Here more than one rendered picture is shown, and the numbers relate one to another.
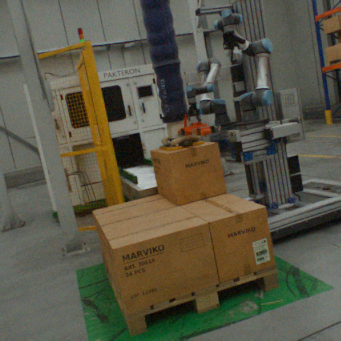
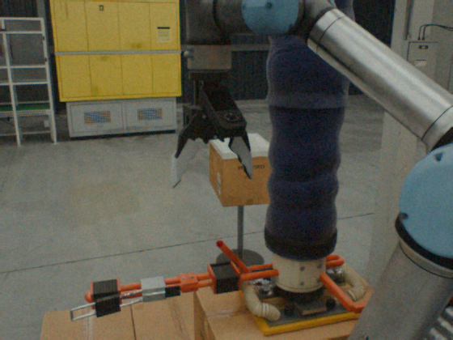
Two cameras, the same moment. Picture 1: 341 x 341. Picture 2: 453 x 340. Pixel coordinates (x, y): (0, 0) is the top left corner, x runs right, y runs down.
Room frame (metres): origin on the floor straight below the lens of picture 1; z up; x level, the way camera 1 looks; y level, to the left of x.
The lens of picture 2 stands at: (3.06, -1.40, 1.77)
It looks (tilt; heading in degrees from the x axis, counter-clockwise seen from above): 17 degrees down; 89
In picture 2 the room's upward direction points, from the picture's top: straight up
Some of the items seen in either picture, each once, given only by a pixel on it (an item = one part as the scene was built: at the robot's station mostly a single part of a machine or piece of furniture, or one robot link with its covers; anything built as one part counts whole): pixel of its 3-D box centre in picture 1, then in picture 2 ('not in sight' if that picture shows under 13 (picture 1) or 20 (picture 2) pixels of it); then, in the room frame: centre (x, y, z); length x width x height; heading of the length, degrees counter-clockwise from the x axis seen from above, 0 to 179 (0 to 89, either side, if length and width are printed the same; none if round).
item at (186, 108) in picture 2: (230, 40); (208, 105); (3.05, -0.61, 1.66); 0.09 x 0.08 x 0.12; 109
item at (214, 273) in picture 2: (188, 130); (223, 277); (3.08, -0.19, 1.07); 0.10 x 0.08 x 0.06; 104
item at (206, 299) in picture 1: (178, 268); not in sight; (2.95, 0.08, 0.07); 1.20 x 1.00 x 0.14; 15
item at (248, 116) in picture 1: (250, 114); not in sight; (3.36, -0.74, 1.09); 0.15 x 0.15 x 0.10
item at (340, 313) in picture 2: (191, 140); (310, 310); (3.35, -0.22, 0.97); 0.34 x 0.10 x 0.05; 14
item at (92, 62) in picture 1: (79, 146); not in sight; (4.45, 0.92, 1.05); 0.87 x 0.10 x 2.10; 67
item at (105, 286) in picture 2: (203, 130); (106, 293); (2.74, -0.27, 1.07); 0.08 x 0.07 x 0.05; 14
